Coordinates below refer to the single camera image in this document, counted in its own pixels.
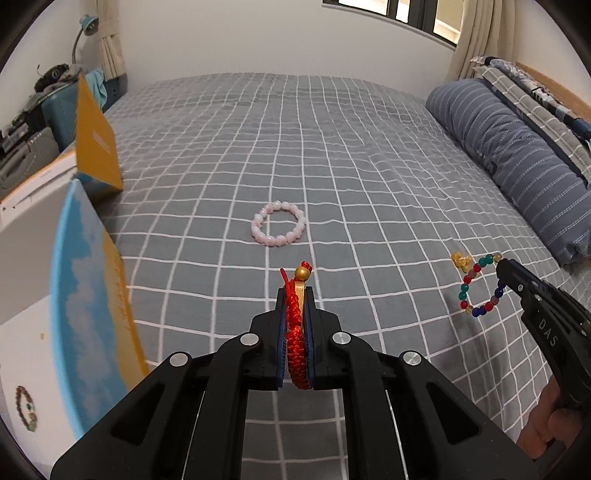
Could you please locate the multicolour glass bead bracelet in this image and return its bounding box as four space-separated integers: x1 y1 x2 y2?
458 251 508 318

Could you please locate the red cord gold tube bracelet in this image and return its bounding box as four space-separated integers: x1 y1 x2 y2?
279 260 317 391

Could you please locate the pink bead bracelet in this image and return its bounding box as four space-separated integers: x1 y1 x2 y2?
250 200 308 248

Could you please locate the brown wooden bead bracelet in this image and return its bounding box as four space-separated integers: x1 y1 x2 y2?
14 385 39 434

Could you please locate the right hand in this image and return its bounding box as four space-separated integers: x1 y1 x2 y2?
517 375 583 460

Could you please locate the blue striped pillow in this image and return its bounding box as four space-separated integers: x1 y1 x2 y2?
426 79 590 266

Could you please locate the grey checked folded quilt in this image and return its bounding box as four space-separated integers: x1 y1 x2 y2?
471 56 590 184

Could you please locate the grey checked bed sheet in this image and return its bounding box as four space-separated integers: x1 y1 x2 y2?
91 71 591 480

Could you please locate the white cardboard storage box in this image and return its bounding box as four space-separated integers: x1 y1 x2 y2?
1 80 148 479

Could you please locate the beige right curtain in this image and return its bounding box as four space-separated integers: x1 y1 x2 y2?
446 0 516 81

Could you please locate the beige curtain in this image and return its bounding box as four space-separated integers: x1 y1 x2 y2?
96 0 126 81
446 0 516 81

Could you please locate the dark framed window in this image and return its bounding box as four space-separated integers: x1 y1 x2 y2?
325 0 465 45

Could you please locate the teal cloth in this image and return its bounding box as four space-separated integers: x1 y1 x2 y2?
85 68 108 109

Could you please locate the teal suitcase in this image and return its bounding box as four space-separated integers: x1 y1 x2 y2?
41 83 78 151

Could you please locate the grey hard case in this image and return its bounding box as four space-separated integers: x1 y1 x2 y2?
0 127 60 200

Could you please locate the beige left curtain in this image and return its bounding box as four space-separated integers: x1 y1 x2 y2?
96 0 126 81

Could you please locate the dark clothes pile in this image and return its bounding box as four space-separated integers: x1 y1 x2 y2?
34 64 86 93

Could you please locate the teal desk lamp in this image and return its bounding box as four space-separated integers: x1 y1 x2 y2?
71 14 99 64

